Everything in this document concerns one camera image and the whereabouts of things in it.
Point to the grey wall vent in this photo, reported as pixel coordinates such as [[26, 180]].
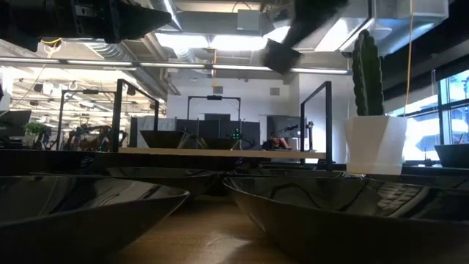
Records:
[[218, 89], [275, 91]]

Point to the silver corrugated air duct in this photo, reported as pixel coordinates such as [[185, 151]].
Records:
[[121, 55]]

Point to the wooden shelf black metal frame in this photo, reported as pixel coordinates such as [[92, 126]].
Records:
[[256, 153]]

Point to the bright ceiling light panel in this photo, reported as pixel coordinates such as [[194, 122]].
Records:
[[220, 42]]

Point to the white faceted plant pot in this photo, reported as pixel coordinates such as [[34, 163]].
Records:
[[373, 146]]

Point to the large metal duct box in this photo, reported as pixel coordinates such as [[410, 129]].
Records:
[[410, 18]]

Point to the green cactus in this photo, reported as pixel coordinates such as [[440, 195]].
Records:
[[367, 73]]

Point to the distant robot arm green light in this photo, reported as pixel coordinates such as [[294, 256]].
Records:
[[246, 137]]

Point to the green potted plant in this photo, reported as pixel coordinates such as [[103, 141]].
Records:
[[34, 128]]

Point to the black window frame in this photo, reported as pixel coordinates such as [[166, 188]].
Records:
[[441, 124]]

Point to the small black square plate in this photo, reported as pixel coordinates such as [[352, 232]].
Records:
[[280, 56]]

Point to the dark monitor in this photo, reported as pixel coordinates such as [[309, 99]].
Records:
[[14, 122]]

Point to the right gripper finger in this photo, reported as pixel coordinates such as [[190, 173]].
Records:
[[306, 29], [292, 29]]

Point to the person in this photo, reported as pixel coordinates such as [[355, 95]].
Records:
[[276, 143]]

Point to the dark office partition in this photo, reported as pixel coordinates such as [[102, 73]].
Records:
[[253, 126]]

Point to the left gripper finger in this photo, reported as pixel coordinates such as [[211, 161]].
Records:
[[141, 11], [139, 31]]

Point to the dark tapered tub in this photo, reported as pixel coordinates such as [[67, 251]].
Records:
[[454, 155]]

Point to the grey ceiling box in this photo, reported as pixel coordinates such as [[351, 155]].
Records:
[[249, 20]]

